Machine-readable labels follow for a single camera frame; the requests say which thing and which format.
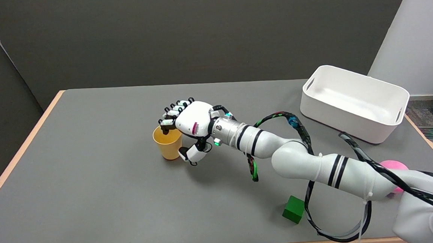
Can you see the yellow plastic cup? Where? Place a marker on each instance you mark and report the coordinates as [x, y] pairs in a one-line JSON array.
[[168, 147]]

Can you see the pink toy peach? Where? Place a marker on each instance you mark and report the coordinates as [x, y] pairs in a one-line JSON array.
[[394, 165]]

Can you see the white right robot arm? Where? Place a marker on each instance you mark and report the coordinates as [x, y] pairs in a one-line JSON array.
[[298, 161]]

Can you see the green wooden cube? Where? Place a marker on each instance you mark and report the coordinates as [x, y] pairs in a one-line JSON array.
[[293, 210]]

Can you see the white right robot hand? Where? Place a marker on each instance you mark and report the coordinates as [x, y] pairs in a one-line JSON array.
[[195, 117]]

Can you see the white plastic bin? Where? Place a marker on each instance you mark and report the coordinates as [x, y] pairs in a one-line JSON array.
[[347, 109]]

